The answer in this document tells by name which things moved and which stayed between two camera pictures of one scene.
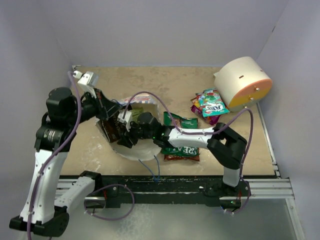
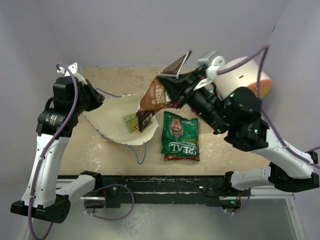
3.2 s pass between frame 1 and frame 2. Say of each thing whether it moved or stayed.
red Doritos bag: stayed
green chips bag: stayed
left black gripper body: stayed
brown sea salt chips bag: moved
